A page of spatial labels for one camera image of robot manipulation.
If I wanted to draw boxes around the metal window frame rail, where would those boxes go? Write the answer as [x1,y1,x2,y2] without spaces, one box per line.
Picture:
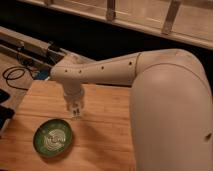
[20,0,213,50]

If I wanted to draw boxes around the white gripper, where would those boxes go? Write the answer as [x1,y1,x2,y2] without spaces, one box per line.
[63,85,84,116]

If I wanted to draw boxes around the dark device at left edge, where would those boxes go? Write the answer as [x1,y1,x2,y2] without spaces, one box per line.
[0,89,15,136]

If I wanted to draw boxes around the blue object behind table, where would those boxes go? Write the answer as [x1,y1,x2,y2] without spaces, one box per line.
[34,70,49,80]

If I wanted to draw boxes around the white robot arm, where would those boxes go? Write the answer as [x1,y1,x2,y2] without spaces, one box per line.
[51,49,213,171]

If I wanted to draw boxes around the green ceramic bowl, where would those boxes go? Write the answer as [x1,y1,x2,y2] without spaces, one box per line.
[33,119,73,158]

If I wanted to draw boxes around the black cable loop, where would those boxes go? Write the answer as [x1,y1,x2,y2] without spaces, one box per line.
[2,65,35,91]

